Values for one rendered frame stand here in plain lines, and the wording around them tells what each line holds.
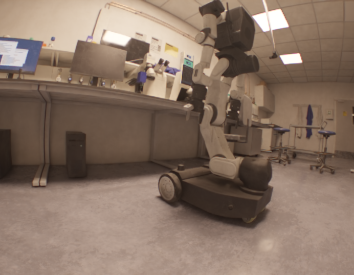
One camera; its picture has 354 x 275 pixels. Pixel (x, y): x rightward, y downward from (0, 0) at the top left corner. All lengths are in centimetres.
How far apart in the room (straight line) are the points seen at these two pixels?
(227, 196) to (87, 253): 71
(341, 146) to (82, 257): 673
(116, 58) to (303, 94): 631
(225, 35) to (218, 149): 76
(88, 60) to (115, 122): 90
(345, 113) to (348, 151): 132
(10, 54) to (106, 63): 99
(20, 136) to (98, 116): 100
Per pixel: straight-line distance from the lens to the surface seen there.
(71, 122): 201
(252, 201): 87
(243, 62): 106
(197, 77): 93
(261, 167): 92
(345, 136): 666
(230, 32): 116
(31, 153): 207
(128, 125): 219
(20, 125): 207
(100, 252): 71
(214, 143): 107
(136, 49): 231
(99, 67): 162
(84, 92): 123
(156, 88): 149
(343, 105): 677
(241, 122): 188
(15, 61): 176
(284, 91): 699
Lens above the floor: 49
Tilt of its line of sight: 3 degrees down
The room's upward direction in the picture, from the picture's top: 4 degrees clockwise
